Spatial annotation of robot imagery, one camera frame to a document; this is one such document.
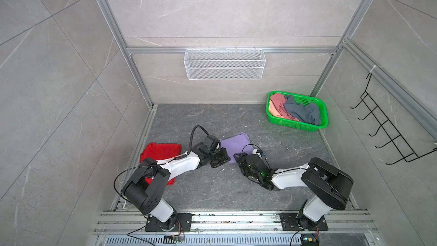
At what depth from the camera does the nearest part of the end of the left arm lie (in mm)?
666

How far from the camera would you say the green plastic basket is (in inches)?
40.4

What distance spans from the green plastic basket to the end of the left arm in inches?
17.2
